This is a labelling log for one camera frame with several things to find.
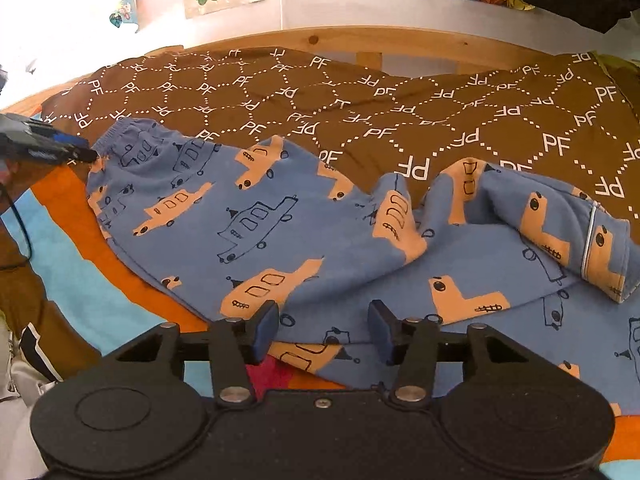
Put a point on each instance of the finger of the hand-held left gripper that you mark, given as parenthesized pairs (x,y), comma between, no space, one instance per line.
(75,152)

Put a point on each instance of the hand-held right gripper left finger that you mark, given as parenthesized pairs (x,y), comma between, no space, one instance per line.
(265,332)

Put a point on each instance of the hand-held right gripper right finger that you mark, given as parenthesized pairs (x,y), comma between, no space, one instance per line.
(382,332)

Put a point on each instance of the blue car print pants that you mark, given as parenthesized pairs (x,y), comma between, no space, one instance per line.
(280,240)

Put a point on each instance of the orange blue striped bedsheet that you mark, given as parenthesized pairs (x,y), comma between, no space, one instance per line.
(75,270)

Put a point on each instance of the brown patterned blanket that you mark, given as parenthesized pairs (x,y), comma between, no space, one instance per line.
(350,95)

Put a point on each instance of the white cloth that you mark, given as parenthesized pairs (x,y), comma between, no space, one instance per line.
(20,395)

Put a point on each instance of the wooden bed frame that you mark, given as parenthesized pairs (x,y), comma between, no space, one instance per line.
(310,39)

